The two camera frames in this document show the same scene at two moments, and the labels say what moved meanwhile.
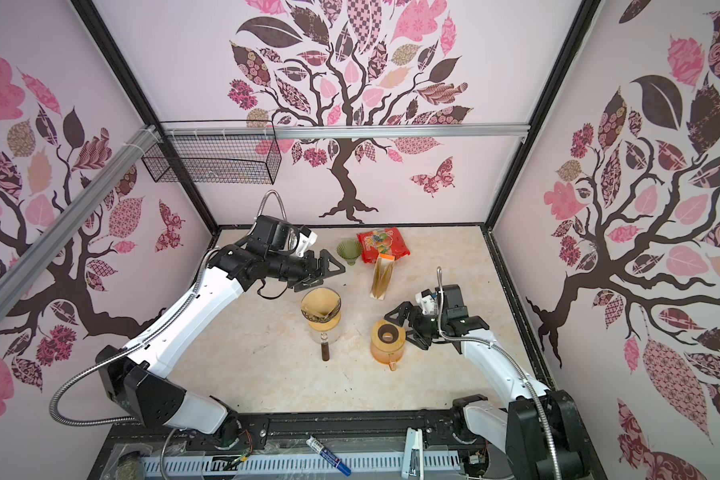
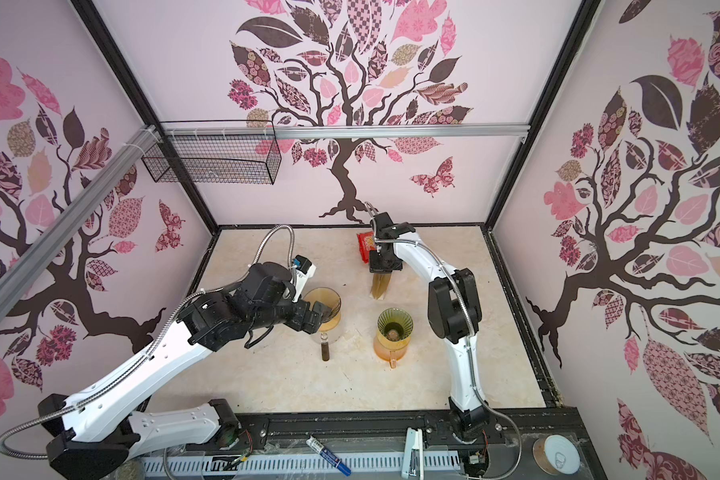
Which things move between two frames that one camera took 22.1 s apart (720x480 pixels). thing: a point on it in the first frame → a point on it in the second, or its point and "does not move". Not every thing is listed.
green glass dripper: x=350 y=249 → x=395 y=324
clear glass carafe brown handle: x=325 y=338 does not move
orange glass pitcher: x=387 y=343 does not move
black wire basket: x=219 y=152 does not move
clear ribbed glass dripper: x=320 y=304 does not move
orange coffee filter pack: x=384 y=268 does not move
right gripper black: x=416 y=311 → x=376 y=268
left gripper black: x=324 y=255 → x=299 y=322
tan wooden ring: x=325 y=327 does not move
